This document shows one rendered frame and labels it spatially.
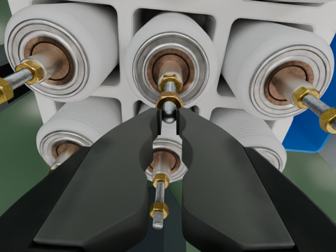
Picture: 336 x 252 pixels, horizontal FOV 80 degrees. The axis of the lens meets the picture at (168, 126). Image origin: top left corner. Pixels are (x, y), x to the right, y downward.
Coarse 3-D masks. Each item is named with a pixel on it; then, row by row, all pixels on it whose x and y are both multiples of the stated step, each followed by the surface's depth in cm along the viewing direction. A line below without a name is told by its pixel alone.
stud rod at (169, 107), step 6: (168, 84) 16; (174, 84) 16; (168, 90) 15; (174, 90) 15; (168, 102) 13; (162, 108) 13; (168, 108) 12; (174, 108) 13; (162, 114) 12; (168, 114) 12; (174, 114) 12; (162, 120) 13; (168, 120) 13; (174, 120) 13
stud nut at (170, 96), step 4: (164, 92) 14; (168, 92) 14; (172, 92) 14; (176, 92) 14; (160, 96) 13; (164, 96) 13; (168, 96) 13; (172, 96) 13; (176, 96) 13; (160, 100) 13; (164, 100) 13; (168, 100) 13; (172, 100) 13; (176, 100) 13; (180, 100) 14; (156, 104) 14; (160, 104) 13; (176, 104) 13; (180, 104) 13; (160, 108) 14
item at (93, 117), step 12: (96, 96) 30; (60, 108) 28; (72, 108) 27; (84, 108) 27; (96, 108) 28; (108, 108) 30; (120, 108) 33; (48, 120) 25; (60, 120) 24; (72, 120) 24; (84, 120) 25; (96, 120) 26; (108, 120) 28; (120, 120) 32; (48, 132) 24; (84, 132) 24; (96, 132) 25; (36, 144) 26
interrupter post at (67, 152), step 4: (64, 148) 26; (68, 148) 25; (72, 148) 25; (64, 152) 25; (68, 152) 25; (72, 152) 25; (60, 156) 24; (64, 156) 24; (68, 156) 24; (56, 160) 24; (60, 160) 23; (64, 160) 24; (52, 164) 23; (56, 164) 23; (52, 168) 23
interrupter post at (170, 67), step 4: (164, 64) 19; (168, 64) 19; (172, 64) 19; (176, 64) 19; (160, 68) 19; (164, 68) 18; (168, 68) 18; (172, 68) 18; (176, 68) 18; (180, 68) 19; (160, 72) 18; (164, 72) 17; (168, 72) 17; (172, 72) 17; (176, 72) 17; (180, 72) 18; (160, 76) 17; (180, 76) 17; (160, 80) 17; (180, 80) 17; (180, 88) 18
